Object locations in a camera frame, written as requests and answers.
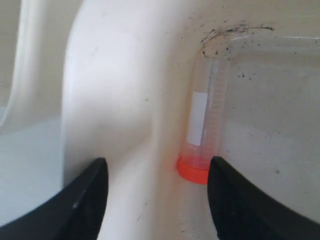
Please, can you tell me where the orange cap tube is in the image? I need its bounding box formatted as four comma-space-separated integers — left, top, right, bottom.
177, 58, 230, 185

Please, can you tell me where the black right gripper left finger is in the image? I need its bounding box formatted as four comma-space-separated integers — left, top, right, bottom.
0, 158, 109, 240

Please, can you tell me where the cream plastic bin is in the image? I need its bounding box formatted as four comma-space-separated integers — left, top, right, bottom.
0, 0, 320, 240

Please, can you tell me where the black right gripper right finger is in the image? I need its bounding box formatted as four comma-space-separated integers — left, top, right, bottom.
207, 156, 320, 240

